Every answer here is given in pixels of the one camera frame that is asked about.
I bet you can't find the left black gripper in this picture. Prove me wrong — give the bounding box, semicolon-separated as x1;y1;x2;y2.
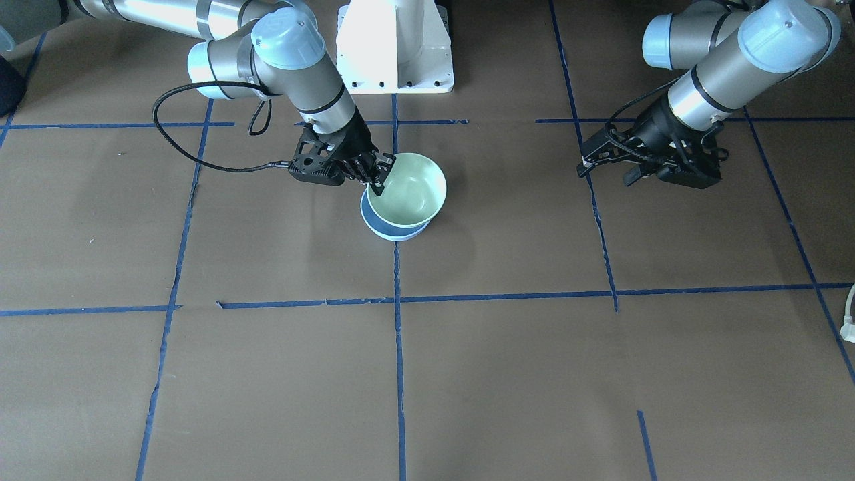
577;100;681;178

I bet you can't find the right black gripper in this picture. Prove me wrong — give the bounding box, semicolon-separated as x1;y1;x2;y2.
332;114;396;196

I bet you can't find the green bowl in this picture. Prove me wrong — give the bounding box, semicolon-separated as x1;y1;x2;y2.
367;152;447;228

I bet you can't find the blue bowl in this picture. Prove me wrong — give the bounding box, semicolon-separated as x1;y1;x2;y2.
360;188;430;243

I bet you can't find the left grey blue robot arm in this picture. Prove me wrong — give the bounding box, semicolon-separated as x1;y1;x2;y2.
577;1;842;189

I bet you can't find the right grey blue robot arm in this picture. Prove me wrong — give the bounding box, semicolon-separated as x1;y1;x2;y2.
60;1;396;195

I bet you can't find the white plug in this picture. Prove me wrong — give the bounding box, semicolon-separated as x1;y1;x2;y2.
840;285;855;343

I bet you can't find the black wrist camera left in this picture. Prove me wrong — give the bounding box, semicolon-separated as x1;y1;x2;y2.
655;121;729;189

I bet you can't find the white mounting post with base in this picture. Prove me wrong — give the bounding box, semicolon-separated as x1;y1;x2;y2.
335;1;455;95

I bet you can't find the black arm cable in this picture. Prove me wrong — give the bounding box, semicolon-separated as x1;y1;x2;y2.
152;80;315;174

